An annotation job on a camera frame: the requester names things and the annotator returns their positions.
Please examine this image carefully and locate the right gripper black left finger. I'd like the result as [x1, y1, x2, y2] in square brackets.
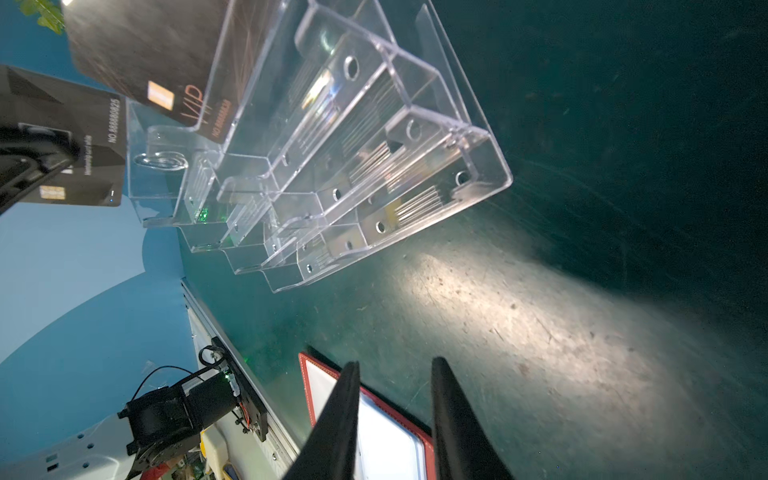
[283, 362, 360, 480]

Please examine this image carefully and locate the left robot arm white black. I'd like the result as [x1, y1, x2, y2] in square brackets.
[1, 128, 241, 479]

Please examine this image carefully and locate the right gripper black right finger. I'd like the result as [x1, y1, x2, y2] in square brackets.
[431, 357, 514, 479]

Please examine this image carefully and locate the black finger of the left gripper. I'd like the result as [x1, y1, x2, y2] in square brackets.
[1, 127, 81, 213]

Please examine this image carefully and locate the aluminium rail front frame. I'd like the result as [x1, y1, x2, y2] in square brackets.
[181, 279, 299, 479]

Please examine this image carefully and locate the black VIP logo card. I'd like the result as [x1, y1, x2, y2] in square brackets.
[1, 65, 127, 212]

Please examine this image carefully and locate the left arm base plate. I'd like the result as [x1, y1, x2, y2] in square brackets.
[210, 336, 269, 443]

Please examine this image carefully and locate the red card holder wallet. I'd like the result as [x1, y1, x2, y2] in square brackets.
[299, 353, 437, 480]

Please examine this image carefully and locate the clear acrylic card organizer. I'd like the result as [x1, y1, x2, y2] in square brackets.
[126, 1, 513, 292]

